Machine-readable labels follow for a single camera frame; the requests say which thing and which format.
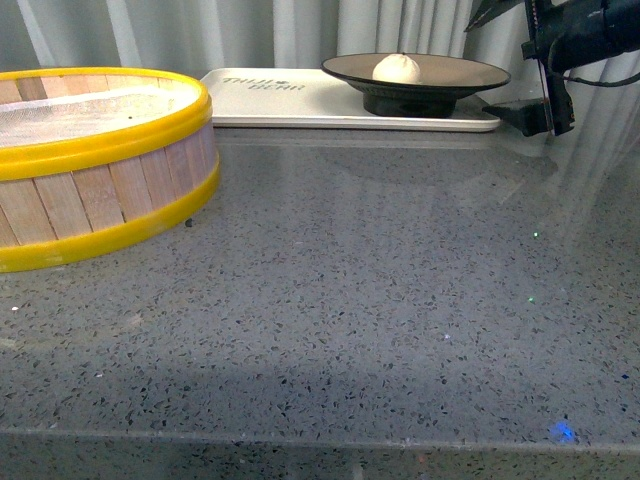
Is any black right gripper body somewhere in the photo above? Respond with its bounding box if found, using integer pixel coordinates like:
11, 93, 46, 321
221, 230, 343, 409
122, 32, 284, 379
522, 1, 639, 135

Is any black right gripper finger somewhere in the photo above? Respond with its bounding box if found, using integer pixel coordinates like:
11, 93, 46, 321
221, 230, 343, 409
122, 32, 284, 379
464, 0, 524, 33
482, 98, 551, 137

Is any beige plate with black rim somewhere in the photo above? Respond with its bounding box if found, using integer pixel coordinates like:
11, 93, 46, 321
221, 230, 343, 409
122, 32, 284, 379
321, 53, 511, 118

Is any white steamed bun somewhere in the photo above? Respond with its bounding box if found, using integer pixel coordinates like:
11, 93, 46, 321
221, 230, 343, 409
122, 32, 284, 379
372, 53, 421, 84

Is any white bear tray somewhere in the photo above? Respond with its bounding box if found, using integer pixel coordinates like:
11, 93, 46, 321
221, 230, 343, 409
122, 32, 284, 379
201, 68, 500, 133

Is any grey pleated curtain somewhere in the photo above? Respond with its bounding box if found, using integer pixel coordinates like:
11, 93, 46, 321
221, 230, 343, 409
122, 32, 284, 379
0, 0, 640, 166

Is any white steamer cloth liner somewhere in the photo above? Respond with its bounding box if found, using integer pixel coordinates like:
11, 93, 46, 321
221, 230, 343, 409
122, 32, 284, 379
1, 85, 198, 148

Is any bamboo steamer with yellow bands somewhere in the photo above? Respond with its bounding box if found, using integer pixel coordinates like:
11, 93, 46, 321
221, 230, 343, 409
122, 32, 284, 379
1, 67, 220, 272

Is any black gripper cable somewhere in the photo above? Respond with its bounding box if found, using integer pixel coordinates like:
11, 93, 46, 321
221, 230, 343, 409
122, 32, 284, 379
567, 69, 640, 89

